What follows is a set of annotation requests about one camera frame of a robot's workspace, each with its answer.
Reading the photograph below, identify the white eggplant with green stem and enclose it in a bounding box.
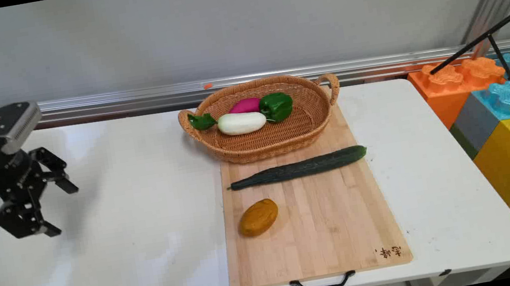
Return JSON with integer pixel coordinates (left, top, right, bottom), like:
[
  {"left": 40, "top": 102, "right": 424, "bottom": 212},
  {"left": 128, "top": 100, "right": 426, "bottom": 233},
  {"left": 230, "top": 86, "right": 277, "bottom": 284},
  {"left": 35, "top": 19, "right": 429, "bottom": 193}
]
[{"left": 187, "top": 102, "right": 269, "bottom": 143}]

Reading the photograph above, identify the brown potato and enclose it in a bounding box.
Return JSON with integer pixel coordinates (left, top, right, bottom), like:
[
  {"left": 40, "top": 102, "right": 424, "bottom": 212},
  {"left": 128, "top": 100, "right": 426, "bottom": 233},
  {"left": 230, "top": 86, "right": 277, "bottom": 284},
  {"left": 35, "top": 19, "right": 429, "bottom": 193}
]
[{"left": 235, "top": 197, "right": 283, "bottom": 240}]

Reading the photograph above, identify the magenta toy vegetable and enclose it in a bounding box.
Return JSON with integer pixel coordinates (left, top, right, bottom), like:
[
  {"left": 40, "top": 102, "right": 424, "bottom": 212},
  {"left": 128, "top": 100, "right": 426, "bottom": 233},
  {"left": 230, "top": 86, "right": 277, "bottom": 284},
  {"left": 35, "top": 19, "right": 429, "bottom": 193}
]
[{"left": 227, "top": 96, "right": 263, "bottom": 116}]

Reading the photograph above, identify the woven wicker basket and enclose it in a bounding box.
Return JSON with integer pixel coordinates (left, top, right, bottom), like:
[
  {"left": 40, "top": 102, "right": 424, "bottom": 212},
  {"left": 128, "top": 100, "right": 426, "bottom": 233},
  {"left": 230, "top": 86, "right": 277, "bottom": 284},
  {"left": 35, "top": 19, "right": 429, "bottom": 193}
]
[{"left": 174, "top": 67, "right": 350, "bottom": 173}]

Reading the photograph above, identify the green bell pepper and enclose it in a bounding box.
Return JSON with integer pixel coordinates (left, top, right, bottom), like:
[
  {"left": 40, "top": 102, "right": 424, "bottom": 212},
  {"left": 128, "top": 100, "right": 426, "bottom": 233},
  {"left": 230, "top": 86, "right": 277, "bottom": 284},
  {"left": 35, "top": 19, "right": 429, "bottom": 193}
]
[{"left": 256, "top": 90, "right": 297, "bottom": 126}]

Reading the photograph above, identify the long dark green cucumber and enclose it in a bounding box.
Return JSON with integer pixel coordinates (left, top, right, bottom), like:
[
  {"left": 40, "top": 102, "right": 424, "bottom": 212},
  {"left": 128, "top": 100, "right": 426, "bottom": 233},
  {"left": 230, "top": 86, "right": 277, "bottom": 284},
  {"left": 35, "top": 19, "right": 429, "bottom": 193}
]
[{"left": 224, "top": 143, "right": 372, "bottom": 192}]

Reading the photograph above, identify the bamboo cutting board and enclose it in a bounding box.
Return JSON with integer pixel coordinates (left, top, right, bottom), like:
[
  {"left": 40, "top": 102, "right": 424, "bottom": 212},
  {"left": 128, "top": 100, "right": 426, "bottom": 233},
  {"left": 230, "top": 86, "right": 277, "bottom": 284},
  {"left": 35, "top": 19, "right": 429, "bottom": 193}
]
[{"left": 204, "top": 93, "right": 415, "bottom": 286}]

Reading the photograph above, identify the orange giant building block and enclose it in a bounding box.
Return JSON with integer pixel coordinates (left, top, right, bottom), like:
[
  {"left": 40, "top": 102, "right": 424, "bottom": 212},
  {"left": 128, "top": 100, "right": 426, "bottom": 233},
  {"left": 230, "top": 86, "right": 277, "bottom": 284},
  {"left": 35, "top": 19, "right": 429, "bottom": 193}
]
[{"left": 406, "top": 52, "right": 510, "bottom": 135}]

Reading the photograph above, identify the grey giant building block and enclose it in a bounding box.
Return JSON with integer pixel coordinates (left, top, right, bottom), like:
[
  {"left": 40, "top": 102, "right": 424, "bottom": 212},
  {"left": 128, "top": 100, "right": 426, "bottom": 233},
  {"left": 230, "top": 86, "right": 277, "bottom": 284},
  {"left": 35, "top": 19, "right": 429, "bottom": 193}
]
[{"left": 445, "top": 89, "right": 506, "bottom": 164}]

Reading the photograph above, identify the black tripod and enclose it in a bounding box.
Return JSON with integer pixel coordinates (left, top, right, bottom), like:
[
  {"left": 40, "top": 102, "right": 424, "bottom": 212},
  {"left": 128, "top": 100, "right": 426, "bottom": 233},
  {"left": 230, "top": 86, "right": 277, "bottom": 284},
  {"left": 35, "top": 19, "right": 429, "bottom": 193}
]
[{"left": 420, "top": 0, "right": 510, "bottom": 102}]

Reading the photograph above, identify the black silver wrist camera box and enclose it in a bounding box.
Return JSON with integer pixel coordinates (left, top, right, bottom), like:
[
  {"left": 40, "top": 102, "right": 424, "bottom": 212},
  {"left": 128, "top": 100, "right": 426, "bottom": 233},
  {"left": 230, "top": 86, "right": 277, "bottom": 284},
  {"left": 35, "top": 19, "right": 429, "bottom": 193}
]
[{"left": 0, "top": 99, "right": 48, "bottom": 157}]

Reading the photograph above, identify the aluminium rail along wall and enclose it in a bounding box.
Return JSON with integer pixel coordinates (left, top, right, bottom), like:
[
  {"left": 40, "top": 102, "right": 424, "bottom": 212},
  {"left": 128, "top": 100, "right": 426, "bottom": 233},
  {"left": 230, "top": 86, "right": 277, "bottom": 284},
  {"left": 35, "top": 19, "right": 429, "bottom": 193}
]
[{"left": 0, "top": 30, "right": 510, "bottom": 137}]

